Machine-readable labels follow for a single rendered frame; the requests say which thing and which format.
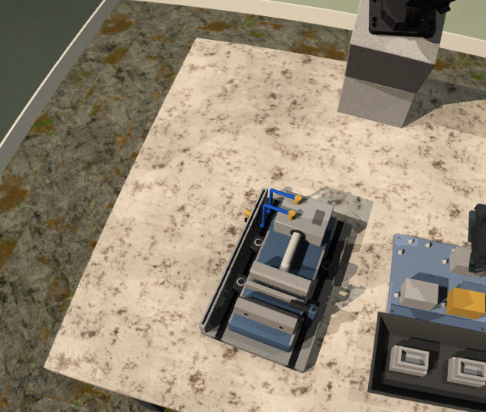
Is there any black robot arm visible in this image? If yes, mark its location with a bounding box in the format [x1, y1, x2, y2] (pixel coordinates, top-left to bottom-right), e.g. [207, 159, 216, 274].
[369, 0, 455, 38]

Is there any yellow brass block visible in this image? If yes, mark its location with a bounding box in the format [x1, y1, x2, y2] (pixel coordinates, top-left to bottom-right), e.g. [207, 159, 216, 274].
[446, 287, 485, 319]

